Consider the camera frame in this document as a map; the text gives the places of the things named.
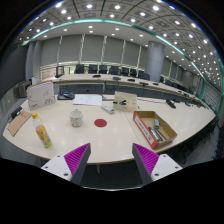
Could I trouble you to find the white paper sheets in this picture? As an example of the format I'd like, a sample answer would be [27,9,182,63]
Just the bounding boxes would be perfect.
[73,94,102,106]

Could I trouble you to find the white remote control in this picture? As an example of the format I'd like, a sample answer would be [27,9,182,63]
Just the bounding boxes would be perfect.
[101,105,115,114]

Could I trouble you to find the open cardboard box red side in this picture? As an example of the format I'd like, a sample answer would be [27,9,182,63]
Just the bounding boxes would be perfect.
[133,111,177,150]

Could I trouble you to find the black device on table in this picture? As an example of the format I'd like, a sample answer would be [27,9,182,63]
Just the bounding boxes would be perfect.
[166,100,176,109]

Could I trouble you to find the grey round pillar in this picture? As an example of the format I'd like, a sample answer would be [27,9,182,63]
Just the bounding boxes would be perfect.
[145,41,165,82]

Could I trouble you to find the teal item in box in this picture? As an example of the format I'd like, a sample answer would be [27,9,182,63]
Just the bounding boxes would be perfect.
[154,119,160,129]

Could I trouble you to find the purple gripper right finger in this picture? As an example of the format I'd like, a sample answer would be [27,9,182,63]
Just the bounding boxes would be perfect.
[132,143,182,185]

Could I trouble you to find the black tool in box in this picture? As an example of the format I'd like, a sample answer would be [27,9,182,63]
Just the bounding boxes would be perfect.
[148,127,166,142]

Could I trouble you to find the red round coaster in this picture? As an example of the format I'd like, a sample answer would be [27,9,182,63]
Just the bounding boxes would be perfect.
[94,119,107,127]

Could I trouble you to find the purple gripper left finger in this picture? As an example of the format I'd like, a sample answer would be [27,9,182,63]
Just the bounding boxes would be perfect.
[42,143,91,185]

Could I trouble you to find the long curved conference desk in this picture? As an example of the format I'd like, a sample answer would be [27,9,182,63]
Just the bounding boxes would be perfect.
[53,74,200,103]

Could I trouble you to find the beige cardboard box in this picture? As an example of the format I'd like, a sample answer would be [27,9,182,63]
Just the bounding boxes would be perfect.
[113,91,137,112]

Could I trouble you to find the yellow juice bottle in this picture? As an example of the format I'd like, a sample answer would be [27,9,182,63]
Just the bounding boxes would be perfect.
[32,112,52,148]

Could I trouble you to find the black laptop bag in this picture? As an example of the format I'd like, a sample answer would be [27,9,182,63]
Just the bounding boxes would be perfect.
[57,91,75,100]

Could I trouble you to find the black office chair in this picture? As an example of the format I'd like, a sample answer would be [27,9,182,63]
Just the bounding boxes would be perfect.
[88,64,98,74]
[99,65,108,74]
[121,67,129,76]
[109,66,119,75]
[75,64,84,74]

